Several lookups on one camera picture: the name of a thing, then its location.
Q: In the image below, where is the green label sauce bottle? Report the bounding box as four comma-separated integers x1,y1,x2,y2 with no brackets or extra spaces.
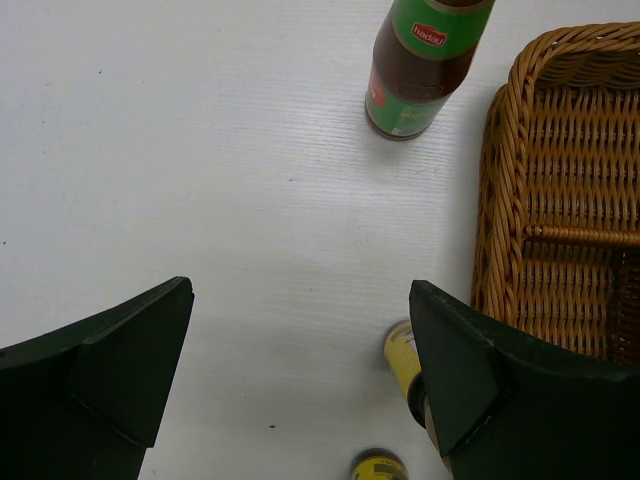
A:
365,0,494,140

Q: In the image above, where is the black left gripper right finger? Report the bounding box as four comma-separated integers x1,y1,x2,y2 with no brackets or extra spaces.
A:
409,280,639,479

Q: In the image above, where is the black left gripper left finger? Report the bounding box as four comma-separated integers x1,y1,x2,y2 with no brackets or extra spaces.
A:
1,277,195,479

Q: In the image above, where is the brown wicker basket tray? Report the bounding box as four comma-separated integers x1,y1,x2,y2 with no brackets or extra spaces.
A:
471,22,639,366

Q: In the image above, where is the small yellow label bottle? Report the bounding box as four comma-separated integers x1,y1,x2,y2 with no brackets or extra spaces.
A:
383,319,427,429

